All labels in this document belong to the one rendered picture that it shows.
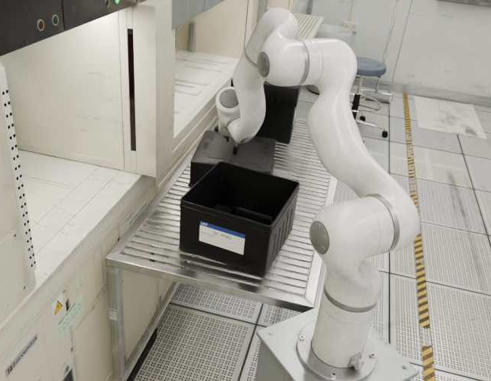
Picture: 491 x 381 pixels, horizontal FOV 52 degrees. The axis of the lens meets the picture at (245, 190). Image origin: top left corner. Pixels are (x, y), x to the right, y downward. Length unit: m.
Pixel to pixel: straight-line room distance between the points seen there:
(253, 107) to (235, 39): 1.54
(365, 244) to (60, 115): 1.10
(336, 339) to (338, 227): 0.31
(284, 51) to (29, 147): 1.04
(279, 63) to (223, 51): 1.90
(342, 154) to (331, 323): 0.37
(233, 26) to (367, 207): 2.06
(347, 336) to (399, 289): 1.61
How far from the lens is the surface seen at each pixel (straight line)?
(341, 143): 1.04
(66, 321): 1.43
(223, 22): 2.94
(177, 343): 2.27
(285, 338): 1.28
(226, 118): 1.51
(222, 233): 1.40
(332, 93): 1.09
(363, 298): 1.09
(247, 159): 1.80
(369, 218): 0.98
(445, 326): 2.65
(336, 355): 1.20
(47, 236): 1.41
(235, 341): 2.29
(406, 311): 2.64
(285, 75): 1.09
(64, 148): 1.76
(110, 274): 1.52
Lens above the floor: 1.68
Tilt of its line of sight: 31 degrees down
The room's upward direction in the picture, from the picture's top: 6 degrees clockwise
